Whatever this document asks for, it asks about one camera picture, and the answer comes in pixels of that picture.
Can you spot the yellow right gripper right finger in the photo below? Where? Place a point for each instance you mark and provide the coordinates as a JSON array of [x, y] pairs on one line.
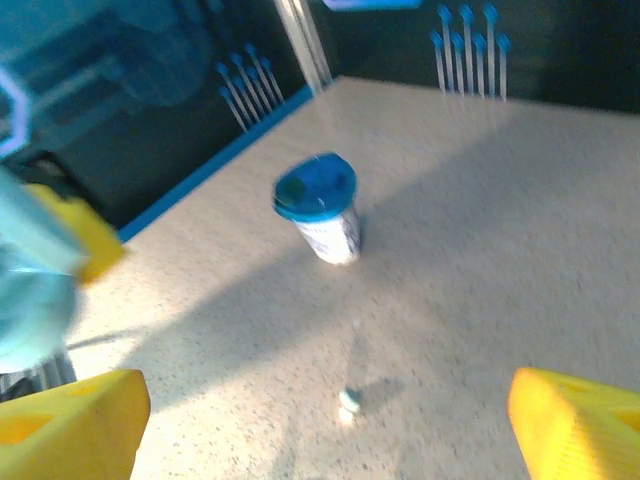
[[575, 430]]

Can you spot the aluminium frame post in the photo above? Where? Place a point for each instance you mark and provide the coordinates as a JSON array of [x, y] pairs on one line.
[[305, 45]]

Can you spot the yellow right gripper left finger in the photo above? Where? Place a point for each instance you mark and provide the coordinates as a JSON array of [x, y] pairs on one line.
[[75, 430]]

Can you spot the cup with blue lid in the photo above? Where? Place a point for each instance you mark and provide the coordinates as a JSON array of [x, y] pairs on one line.
[[317, 200]]

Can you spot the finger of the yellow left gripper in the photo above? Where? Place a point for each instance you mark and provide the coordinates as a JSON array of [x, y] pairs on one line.
[[95, 240]]

